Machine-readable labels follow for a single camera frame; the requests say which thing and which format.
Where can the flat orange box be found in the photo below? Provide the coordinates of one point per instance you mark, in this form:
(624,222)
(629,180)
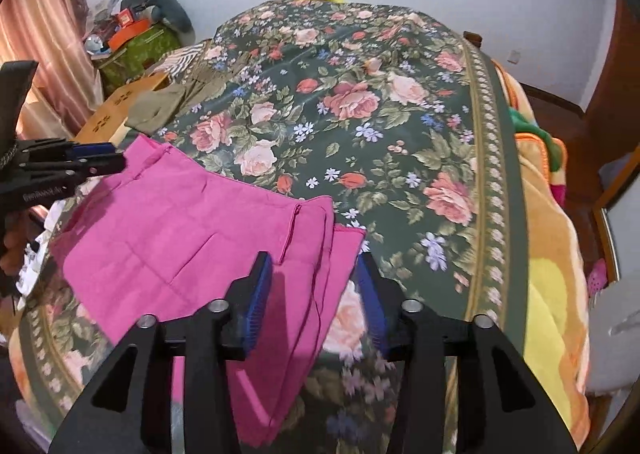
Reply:
(130,33)

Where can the colourful fleece blanket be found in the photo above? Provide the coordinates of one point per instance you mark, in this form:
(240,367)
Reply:
(550,259)

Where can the white wall socket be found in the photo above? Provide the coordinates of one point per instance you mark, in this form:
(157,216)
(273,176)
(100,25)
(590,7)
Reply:
(513,56)

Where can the striped cloth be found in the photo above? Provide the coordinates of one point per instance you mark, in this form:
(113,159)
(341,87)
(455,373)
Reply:
(180,59)

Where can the sheer orange curtain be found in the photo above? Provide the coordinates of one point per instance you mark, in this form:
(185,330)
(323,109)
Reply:
(40,34)

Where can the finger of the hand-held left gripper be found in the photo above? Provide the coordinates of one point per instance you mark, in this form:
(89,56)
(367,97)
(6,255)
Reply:
(100,165)
(92,149)

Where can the small red box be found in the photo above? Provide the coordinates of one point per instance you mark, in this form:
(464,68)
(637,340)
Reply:
(125,17)

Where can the brown wooden door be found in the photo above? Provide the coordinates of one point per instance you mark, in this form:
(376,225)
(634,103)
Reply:
(615,74)

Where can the pile of clothes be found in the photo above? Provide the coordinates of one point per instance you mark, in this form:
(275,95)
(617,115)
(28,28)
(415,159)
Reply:
(107,19)

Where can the white appliance with stickers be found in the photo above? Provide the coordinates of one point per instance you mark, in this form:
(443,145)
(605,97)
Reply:
(615,334)

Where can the white patterned cloth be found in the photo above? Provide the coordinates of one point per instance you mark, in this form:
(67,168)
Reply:
(37,259)

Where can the person's left hand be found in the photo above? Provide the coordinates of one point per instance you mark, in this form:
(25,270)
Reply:
(11,254)

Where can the olive green pants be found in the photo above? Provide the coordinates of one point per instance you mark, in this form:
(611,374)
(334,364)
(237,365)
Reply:
(155,107)

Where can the wooden bedpost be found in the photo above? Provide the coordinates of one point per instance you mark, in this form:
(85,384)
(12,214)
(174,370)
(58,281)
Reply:
(474,39)

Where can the floral green bed sheet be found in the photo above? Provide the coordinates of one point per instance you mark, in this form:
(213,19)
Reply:
(375,134)

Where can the brown patterned curtain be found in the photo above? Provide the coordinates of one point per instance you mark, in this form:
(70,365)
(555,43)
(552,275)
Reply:
(82,9)

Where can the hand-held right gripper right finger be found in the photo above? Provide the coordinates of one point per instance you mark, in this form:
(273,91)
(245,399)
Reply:
(372,304)

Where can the pink perforated slipper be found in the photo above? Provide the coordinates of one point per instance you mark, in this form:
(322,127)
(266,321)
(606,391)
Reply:
(596,276)

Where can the green fabric storage box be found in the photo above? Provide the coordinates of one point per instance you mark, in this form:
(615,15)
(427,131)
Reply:
(140,49)

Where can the wooden lap table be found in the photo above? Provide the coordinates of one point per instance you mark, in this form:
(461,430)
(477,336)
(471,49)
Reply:
(112,109)

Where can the pink pants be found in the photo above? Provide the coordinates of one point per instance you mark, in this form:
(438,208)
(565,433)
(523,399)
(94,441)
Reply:
(175,244)

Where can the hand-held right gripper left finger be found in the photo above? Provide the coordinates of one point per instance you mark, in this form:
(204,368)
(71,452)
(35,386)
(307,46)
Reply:
(257,294)

